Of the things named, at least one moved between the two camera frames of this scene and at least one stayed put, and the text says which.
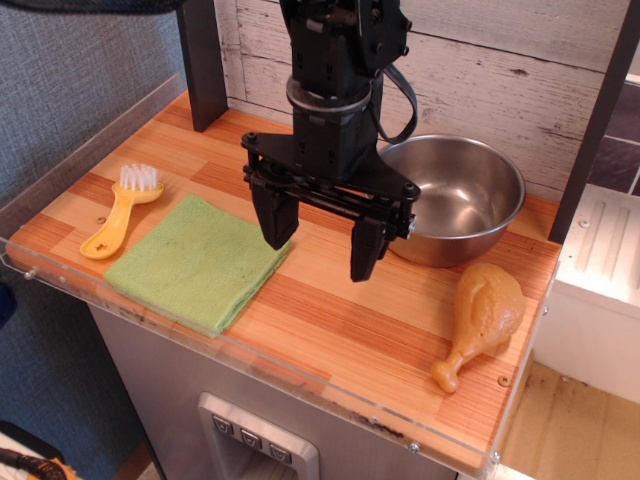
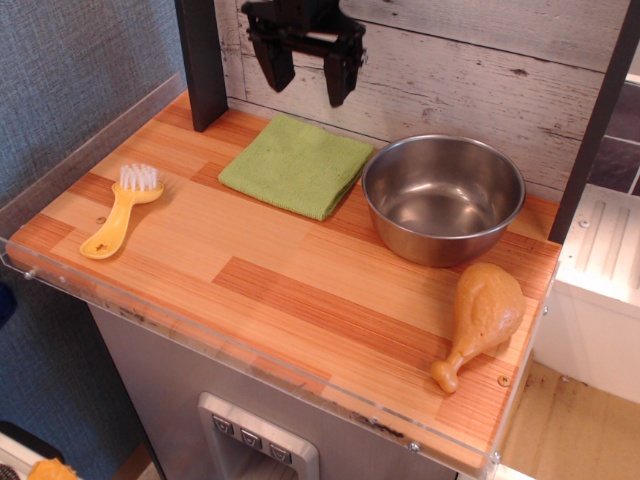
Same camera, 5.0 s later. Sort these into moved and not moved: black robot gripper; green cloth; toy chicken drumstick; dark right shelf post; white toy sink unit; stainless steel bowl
Moved: green cloth; black robot gripper
Not moved: stainless steel bowl; toy chicken drumstick; white toy sink unit; dark right shelf post
